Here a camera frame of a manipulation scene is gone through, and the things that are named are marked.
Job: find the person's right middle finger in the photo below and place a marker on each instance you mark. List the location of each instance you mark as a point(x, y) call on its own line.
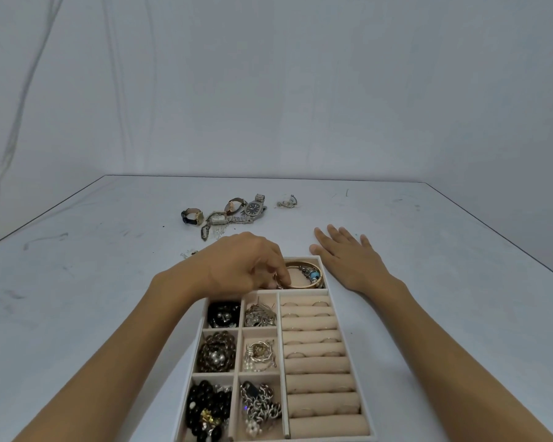
point(336, 233)

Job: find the black bead brooch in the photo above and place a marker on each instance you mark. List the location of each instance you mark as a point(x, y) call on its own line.
point(223, 314)

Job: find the person's left fingers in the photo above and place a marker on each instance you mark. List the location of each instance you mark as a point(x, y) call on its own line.
point(269, 269)

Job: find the dark flower brooch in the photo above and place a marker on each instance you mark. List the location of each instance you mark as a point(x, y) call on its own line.
point(217, 352)

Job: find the person's left hand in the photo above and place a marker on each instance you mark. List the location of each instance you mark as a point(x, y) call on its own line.
point(242, 264)

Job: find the person's right forearm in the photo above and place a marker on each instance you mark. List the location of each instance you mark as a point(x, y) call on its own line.
point(447, 359)

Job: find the beige velvet jewelry tray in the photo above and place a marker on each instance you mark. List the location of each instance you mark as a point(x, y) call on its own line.
point(315, 365)

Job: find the rectangular silver wristwatch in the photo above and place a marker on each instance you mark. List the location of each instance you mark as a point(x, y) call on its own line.
point(217, 219)

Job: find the silver leaf brooch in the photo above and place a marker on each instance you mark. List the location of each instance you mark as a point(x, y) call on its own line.
point(260, 315)

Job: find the dark pendant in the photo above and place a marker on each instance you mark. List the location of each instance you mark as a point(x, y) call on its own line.
point(205, 232)

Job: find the silver hoop pearl earrings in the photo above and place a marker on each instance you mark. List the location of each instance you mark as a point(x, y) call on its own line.
point(259, 354)

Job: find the person's right little finger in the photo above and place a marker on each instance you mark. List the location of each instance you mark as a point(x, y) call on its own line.
point(366, 242)

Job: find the person's right thumb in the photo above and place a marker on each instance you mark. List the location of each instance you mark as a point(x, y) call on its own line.
point(315, 249)

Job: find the person's right hand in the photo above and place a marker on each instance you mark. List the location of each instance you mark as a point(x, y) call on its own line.
point(350, 262)

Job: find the person's left forearm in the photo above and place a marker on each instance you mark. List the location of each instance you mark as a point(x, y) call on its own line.
point(120, 359)

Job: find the small silver jewelry piece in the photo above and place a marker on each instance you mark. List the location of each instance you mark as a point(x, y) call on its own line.
point(187, 254)

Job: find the row of thin rings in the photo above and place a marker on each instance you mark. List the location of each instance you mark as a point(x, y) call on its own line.
point(320, 304)

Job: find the gold bangle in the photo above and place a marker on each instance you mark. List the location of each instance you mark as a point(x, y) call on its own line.
point(299, 285)

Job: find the silver wristwatch with dark dial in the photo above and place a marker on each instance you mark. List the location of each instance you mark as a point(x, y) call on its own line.
point(253, 208)

